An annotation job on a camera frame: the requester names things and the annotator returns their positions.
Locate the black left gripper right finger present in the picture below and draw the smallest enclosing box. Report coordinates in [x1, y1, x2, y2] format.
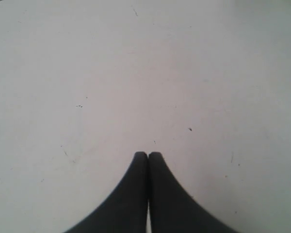
[148, 152, 235, 233]

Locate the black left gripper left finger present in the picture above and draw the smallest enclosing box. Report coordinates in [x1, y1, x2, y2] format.
[69, 151, 148, 233]

